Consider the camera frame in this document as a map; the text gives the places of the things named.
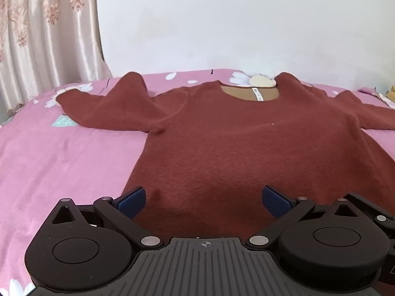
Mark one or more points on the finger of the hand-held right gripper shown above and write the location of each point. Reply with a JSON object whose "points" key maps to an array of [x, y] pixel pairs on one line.
{"points": [[370, 209]]}

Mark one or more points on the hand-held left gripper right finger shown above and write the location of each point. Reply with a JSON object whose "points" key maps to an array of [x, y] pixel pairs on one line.
{"points": [[276, 202]]}

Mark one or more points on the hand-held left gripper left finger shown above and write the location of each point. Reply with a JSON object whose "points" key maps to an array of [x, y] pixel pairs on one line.
{"points": [[132, 202]]}

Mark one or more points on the maroon knit sweater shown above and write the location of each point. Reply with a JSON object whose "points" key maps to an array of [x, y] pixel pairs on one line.
{"points": [[216, 148]]}

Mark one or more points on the stack of folded clothes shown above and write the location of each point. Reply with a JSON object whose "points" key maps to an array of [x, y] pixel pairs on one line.
{"points": [[388, 95]]}

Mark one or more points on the pink floral bedsheet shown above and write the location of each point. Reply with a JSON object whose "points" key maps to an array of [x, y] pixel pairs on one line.
{"points": [[61, 160]]}

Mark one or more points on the cream patterned curtain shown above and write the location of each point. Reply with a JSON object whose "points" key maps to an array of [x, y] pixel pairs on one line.
{"points": [[46, 37]]}

